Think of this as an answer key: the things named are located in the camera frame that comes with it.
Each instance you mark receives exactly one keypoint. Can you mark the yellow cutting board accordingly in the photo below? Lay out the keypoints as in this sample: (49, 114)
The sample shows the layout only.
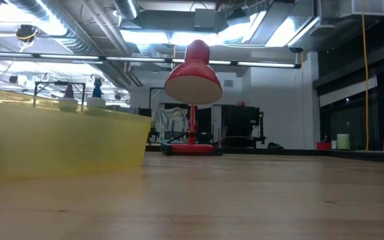
(78, 143)

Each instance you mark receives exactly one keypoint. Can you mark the grey cloth cover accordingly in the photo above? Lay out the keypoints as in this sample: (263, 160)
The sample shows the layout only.
(172, 120)

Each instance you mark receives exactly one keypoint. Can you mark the red desk lamp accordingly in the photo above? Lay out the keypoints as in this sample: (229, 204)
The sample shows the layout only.
(193, 76)

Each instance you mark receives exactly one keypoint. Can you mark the black cabinet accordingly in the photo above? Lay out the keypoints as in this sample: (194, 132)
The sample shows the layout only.
(245, 116)

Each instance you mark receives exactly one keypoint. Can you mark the long linear ceiling light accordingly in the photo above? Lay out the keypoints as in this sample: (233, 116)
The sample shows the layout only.
(135, 59)

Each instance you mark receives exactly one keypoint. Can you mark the blue-capped ink bottle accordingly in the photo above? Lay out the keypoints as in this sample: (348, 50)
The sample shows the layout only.
(97, 89)

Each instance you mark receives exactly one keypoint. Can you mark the purple-capped ink bottle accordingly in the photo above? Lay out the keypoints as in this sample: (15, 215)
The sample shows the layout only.
(69, 91)

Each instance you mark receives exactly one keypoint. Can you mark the red tub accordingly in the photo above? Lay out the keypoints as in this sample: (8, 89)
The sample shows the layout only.
(323, 146)

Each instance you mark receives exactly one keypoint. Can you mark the green white container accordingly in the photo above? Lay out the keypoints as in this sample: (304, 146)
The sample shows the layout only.
(343, 141)

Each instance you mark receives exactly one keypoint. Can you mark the black metal frame stand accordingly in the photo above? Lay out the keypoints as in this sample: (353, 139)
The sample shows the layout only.
(60, 82)

